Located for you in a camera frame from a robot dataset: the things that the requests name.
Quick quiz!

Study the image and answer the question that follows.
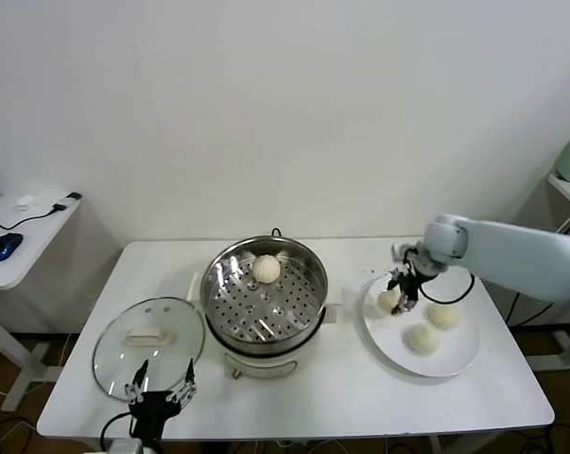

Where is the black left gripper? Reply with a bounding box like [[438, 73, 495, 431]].
[[123, 358, 197, 440]]

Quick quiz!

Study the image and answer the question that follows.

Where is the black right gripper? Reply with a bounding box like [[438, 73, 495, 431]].
[[386, 265, 425, 317]]

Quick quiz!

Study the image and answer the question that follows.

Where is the white steamed baozi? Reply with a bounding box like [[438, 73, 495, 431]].
[[404, 323, 442, 356], [425, 302, 464, 330], [376, 288, 402, 314], [250, 253, 283, 285]]

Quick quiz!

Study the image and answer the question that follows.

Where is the glass lid with white handle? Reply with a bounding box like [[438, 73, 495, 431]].
[[92, 296, 207, 400]]

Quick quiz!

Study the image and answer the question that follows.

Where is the stainless steel steamer pot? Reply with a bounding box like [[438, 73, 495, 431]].
[[188, 237, 346, 354]]

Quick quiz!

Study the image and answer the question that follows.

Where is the white round plate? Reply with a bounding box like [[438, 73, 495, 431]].
[[357, 273, 482, 378]]

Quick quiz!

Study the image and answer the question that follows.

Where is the white electric cooker base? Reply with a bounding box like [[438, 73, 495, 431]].
[[203, 302, 341, 380]]

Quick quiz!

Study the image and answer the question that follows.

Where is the white table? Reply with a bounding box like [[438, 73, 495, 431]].
[[36, 236, 557, 441]]

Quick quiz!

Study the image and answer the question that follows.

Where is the white side desk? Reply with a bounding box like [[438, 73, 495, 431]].
[[0, 192, 85, 412]]

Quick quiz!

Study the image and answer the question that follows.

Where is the blue computer mouse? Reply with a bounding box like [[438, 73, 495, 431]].
[[0, 232, 25, 262]]

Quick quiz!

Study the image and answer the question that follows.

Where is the white crumpled tissue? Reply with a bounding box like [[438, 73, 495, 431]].
[[17, 193, 45, 212]]

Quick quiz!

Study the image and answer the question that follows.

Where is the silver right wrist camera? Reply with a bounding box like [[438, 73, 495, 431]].
[[389, 240, 423, 267]]

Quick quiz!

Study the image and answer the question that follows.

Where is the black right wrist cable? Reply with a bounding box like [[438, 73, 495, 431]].
[[419, 271, 477, 305]]

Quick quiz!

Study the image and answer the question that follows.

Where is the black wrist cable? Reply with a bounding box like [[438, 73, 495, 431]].
[[99, 410, 133, 448], [419, 271, 477, 305]]

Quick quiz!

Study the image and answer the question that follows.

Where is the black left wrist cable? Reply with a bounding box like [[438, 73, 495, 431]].
[[99, 410, 133, 448]]

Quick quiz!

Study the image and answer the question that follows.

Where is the black cable with adapter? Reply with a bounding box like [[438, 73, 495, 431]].
[[0, 191, 85, 231]]

